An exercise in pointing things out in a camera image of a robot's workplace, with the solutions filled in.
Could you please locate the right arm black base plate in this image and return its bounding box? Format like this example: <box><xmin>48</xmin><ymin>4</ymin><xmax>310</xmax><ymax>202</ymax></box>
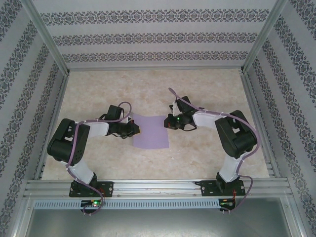
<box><xmin>195</xmin><ymin>179</ymin><xmax>245</xmax><ymax>198</ymax></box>

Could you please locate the aluminium frame post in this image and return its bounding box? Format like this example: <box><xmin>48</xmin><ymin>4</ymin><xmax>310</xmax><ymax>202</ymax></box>
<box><xmin>21</xmin><ymin>0</ymin><xmax>71</xmax><ymax>75</ymax></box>
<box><xmin>240</xmin><ymin>0</ymin><xmax>289</xmax><ymax>74</ymax></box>

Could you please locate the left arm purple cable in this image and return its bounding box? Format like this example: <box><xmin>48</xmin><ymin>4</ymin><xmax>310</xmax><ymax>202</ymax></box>
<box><xmin>65</xmin><ymin>101</ymin><xmax>133</xmax><ymax>217</ymax></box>

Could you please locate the grey metal sheet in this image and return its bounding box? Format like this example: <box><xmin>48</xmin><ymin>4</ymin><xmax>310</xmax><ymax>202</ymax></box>
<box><xmin>24</xmin><ymin>208</ymin><xmax>302</xmax><ymax>237</ymax></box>

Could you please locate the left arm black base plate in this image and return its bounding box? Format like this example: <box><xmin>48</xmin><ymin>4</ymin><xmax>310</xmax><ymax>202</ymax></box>
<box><xmin>69</xmin><ymin>181</ymin><xmax>115</xmax><ymax>198</ymax></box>

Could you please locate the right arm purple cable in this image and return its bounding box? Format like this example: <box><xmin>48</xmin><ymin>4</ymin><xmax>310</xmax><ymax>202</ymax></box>
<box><xmin>168</xmin><ymin>87</ymin><xmax>261</xmax><ymax>213</ymax></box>

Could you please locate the aluminium frame bar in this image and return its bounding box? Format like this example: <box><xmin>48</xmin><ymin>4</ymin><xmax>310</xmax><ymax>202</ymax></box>
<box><xmin>287</xmin><ymin>195</ymin><xmax>311</xmax><ymax>237</ymax></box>
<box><xmin>9</xmin><ymin>195</ymin><xmax>34</xmax><ymax>237</ymax></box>

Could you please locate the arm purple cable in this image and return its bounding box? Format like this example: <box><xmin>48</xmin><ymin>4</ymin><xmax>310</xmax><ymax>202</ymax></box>
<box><xmin>168</xmin><ymin>87</ymin><xmax>261</xmax><ymax>213</ymax></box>
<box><xmin>65</xmin><ymin>101</ymin><xmax>133</xmax><ymax>217</ymax></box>

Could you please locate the purple paper sheet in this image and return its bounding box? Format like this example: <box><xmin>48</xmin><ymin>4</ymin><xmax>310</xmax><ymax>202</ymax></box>
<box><xmin>132</xmin><ymin>115</ymin><xmax>170</xmax><ymax>150</ymax></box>

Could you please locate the aluminium mounting rail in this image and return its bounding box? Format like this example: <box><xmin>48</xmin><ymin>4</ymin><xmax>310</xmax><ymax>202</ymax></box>
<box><xmin>23</xmin><ymin>179</ymin><xmax>293</xmax><ymax>198</ymax></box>

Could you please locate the slotted grey cable duct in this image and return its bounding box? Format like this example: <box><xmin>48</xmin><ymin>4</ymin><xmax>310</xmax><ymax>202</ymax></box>
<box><xmin>33</xmin><ymin>198</ymin><xmax>237</xmax><ymax>209</ymax></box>

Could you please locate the aluminium side rail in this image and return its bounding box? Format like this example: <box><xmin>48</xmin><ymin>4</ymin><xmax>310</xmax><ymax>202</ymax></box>
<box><xmin>240</xmin><ymin>71</ymin><xmax>281</xmax><ymax>178</ymax></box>
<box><xmin>33</xmin><ymin>73</ymin><xmax>71</xmax><ymax>181</ymax></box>

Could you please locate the aluminium rear rail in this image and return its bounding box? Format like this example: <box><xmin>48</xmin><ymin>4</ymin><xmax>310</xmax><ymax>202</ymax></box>
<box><xmin>66</xmin><ymin>65</ymin><xmax>245</xmax><ymax>72</ymax></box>

